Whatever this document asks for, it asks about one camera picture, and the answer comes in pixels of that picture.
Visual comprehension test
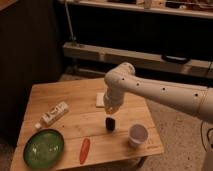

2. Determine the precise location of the wooden shelf unit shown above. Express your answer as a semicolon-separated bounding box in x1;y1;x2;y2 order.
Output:
56;0;213;78

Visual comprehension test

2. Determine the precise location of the black eraser block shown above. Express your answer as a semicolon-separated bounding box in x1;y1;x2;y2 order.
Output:
105;117;116;131

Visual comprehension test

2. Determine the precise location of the black handle on shelf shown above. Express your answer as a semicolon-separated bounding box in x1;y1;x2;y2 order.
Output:
161;55;190;64

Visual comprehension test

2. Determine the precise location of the white sponge block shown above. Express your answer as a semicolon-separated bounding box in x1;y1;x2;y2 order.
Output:
96;93;104;108

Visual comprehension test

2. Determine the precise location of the green plate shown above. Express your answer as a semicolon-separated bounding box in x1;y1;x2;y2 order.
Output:
23;129;64;169

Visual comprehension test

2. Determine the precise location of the white plastic bottle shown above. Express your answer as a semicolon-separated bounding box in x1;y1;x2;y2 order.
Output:
35;101;69;130

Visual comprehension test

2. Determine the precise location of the orange carrot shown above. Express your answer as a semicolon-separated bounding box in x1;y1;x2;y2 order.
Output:
79;138;90;164

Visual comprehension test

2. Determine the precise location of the black cable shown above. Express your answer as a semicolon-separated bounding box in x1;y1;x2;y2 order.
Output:
200;121;213;155

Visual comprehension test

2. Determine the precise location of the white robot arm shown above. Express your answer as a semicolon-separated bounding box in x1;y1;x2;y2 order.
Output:
103;62;213;124

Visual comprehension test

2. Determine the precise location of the white paper cup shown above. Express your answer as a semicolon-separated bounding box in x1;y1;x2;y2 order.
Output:
128;124;148;148

